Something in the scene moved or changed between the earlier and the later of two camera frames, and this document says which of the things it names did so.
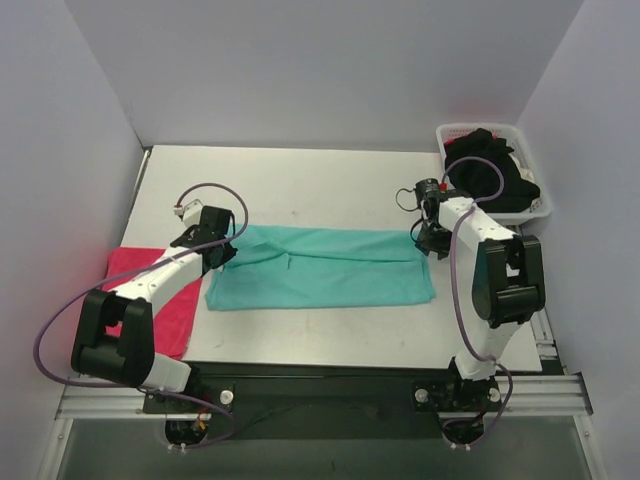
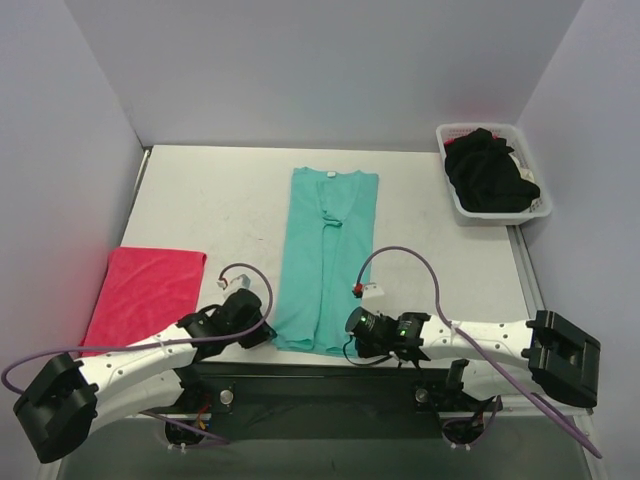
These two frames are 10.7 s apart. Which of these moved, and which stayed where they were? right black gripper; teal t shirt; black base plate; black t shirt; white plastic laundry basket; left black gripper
Moved: right black gripper; teal t shirt; left black gripper
Stayed: black t shirt; white plastic laundry basket; black base plate
